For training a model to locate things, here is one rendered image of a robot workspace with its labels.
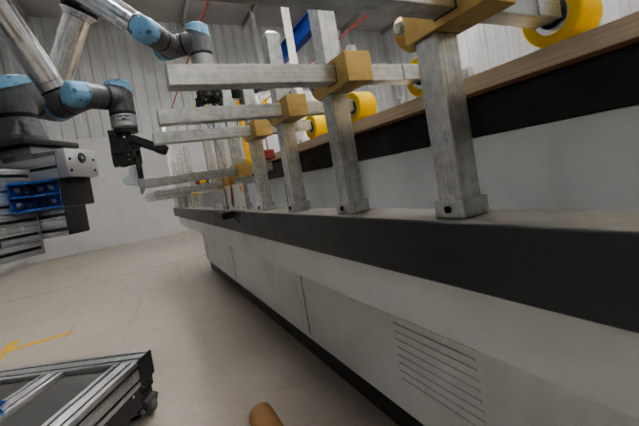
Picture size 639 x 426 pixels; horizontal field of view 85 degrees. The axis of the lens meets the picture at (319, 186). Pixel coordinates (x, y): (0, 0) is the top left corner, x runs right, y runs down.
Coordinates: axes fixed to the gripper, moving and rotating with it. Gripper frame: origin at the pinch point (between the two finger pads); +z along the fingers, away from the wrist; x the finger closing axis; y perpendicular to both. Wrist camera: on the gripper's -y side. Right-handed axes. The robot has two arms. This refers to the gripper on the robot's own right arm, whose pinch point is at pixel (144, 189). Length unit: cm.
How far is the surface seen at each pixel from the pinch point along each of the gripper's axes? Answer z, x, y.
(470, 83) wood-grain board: -6, 88, -49
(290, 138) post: -5, 48, -33
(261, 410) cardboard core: 75, 17, -21
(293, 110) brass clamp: -11, 55, -31
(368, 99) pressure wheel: -13, 54, -53
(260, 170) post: 0.2, 23.0, -32.0
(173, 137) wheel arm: -11.7, 26.6, -8.6
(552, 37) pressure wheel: -9, 100, -50
